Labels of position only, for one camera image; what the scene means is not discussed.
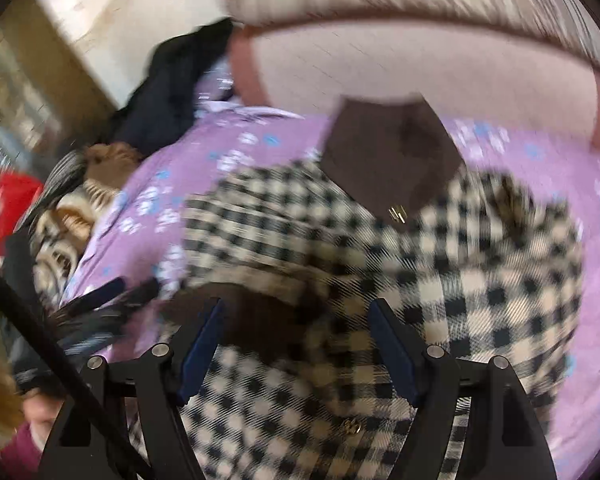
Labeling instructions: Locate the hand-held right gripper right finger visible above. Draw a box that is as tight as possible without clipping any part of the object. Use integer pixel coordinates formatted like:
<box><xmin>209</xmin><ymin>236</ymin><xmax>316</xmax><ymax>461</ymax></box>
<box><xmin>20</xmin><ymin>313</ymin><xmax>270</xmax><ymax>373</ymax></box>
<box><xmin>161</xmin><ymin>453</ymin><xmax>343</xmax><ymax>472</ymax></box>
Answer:
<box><xmin>367</xmin><ymin>299</ymin><xmax>561</xmax><ymax>480</ymax></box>

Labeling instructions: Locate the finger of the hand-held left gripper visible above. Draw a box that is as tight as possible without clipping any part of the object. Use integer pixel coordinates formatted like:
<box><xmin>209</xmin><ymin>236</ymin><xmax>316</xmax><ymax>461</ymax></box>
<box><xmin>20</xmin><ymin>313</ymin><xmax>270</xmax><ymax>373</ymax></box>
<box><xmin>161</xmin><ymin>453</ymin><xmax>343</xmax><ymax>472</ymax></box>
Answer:
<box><xmin>60</xmin><ymin>276</ymin><xmax>161</xmax><ymax>318</ymax></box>

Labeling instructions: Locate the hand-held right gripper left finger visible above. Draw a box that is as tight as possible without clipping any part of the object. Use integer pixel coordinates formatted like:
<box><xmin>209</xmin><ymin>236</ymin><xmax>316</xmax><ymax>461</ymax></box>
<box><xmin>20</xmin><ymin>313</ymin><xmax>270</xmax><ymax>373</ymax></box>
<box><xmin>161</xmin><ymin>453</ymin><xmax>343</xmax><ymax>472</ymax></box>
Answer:
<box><xmin>37</xmin><ymin>297</ymin><xmax>226</xmax><ymax>480</ymax></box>

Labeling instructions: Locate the beige black checkered coat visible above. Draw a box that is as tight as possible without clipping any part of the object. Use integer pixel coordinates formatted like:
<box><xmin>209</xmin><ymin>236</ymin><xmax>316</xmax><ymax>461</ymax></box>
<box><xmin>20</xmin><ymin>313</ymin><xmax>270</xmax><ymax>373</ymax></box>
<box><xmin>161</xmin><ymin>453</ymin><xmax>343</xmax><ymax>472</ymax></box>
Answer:
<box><xmin>130</xmin><ymin>94</ymin><xmax>587</xmax><ymax>480</ymax></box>

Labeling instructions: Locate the brown white patterned blanket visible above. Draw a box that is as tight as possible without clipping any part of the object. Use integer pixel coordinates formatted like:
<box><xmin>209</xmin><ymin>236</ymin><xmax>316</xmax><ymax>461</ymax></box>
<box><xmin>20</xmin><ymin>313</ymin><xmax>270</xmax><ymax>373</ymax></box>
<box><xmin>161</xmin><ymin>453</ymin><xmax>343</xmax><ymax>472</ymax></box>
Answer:
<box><xmin>30</xmin><ymin>180</ymin><xmax>112</xmax><ymax>308</ymax></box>

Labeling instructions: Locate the grey tweed cloth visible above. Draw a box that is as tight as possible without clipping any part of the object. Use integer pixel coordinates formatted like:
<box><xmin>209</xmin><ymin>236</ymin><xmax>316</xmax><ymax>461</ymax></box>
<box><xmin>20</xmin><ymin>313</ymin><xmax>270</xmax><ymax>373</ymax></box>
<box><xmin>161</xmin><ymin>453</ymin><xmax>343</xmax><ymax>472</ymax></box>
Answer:
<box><xmin>19</xmin><ymin>150</ymin><xmax>90</xmax><ymax>233</ymax></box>

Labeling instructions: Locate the red cloth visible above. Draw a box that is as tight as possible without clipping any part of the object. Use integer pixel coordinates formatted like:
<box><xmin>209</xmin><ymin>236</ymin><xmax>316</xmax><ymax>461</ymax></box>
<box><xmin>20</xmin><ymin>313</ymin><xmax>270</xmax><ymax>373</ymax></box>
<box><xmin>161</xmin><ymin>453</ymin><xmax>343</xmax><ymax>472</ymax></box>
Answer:
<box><xmin>0</xmin><ymin>170</ymin><xmax>47</xmax><ymax>257</ymax></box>

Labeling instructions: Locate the brown cloth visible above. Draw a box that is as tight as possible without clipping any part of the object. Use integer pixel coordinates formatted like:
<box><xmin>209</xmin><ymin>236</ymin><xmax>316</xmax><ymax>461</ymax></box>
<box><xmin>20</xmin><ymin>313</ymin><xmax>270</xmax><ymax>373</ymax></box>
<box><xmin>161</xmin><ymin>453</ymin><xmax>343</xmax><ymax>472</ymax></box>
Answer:
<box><xmin>82</xmin><ymin>141</ymin><xmax>145</xmax><ymax>187</ymax></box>

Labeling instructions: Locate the maroon cloth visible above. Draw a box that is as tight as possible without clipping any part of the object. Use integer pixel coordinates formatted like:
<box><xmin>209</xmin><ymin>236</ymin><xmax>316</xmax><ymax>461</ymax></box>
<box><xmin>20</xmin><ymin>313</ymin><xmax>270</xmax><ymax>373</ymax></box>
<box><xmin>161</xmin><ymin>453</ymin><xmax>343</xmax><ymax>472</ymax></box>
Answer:
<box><xmin>0</xmin><ymin>420</ymin><xmax>48</xmax><ymax>480</ymax></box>

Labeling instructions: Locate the purple floral bedsheet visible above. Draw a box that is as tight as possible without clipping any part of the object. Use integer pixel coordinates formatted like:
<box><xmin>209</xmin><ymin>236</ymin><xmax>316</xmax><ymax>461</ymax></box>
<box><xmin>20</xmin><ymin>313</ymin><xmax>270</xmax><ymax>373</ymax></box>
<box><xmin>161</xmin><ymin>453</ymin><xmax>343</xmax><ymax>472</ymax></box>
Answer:
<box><xmin>55</xmin><ymin>60</ymin><xmax>600</xmax><ymax>478</ymax></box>

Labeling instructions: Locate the wooden cabinet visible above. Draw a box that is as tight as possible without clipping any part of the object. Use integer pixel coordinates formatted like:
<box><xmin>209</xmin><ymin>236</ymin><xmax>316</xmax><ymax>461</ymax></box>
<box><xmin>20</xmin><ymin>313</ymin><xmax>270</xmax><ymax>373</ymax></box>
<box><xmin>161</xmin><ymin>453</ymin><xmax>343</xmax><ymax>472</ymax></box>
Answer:
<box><xmin>0</xmin><ymin>0</ymin><xmax>118</xmax><ymax>266</ymax></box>

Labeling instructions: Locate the black jacket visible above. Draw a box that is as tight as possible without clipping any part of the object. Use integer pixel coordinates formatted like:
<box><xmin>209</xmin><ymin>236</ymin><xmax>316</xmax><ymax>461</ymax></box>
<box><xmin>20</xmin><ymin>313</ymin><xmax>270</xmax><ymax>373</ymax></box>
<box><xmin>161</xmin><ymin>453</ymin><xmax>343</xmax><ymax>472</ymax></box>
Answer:
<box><xmin>109</xmin><ymin>16</ymin><xmax>237</xmax><ymax>162</ymax></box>

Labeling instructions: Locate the pink upholstered headboard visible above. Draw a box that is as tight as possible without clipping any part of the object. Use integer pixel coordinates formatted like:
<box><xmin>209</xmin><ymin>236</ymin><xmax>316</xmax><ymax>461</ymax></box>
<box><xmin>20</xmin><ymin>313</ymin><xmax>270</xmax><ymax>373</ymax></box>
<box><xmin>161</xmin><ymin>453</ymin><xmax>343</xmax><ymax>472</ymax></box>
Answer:
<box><xmin>230</xmin><ymin>10</ymin><xmax>600</xmax><ymax>153</ymax></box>

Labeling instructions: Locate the black cable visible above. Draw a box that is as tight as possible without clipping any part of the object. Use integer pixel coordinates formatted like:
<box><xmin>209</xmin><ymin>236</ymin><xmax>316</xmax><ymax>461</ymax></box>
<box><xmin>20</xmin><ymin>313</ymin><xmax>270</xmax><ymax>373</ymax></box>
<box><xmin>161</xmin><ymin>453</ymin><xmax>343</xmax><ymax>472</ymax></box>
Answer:
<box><xmin>0</xmin><ymin>257</ymin><xmax>153</xmax><ymax>480</ymax></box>

